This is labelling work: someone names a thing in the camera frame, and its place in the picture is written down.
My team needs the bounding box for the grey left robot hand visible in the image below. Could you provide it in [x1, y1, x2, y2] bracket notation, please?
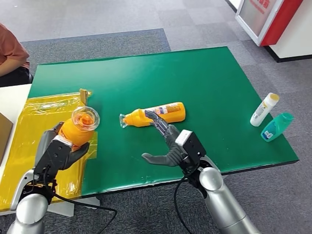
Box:
[35, 122, 90, 172]

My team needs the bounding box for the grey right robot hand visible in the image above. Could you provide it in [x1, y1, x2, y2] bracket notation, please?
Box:
[142, 110, 185, 167]

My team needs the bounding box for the orange detergent bottle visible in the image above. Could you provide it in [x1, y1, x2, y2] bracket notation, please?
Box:
[119, 102, 186, 129]
[57, 106, 100, 153]

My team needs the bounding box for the white bottle yellow cap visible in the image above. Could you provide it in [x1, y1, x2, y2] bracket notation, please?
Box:
[250, 93, 280, 127]

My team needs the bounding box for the teal transparent bottle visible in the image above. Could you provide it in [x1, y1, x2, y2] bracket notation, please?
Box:
[260, 112, 295, 143]

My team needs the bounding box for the yellow taped cardboard box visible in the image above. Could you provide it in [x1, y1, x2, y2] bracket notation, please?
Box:
[0, 89, 99, 212]

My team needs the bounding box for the white side table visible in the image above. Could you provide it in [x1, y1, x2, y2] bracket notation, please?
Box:
[0, 84, 32, 181]

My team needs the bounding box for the white table leg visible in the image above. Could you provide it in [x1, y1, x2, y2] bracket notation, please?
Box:
[46, 197, 100, 217]

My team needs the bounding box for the green table mat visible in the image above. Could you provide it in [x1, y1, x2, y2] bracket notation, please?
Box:
[28, 46, 299, 197]

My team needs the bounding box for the red white sign board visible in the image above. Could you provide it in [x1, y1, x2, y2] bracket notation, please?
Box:
[234, 0, 304, 47]

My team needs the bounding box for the white cabinet black base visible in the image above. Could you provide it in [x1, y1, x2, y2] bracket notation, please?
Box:
[264, 0, 312, 63]

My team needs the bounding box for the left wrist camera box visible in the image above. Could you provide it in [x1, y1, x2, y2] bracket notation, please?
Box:
[33, 136, 75, 181]

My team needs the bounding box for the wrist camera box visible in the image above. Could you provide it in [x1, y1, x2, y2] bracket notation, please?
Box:
[175, 130, 207, 175]
[33, 136, 75, 181]

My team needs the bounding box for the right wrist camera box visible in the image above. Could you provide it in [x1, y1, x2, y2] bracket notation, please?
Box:
[175, 130, 207, 175]

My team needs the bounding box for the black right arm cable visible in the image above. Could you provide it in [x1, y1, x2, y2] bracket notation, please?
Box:
[173, 175, 196, 234]

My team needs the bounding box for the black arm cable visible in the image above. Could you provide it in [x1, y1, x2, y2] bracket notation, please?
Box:
[42, 166, 118, 234]
[173, 175, 196, 234]

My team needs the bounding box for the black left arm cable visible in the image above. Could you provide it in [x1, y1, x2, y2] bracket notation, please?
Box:
[42, 166, 118, 234]

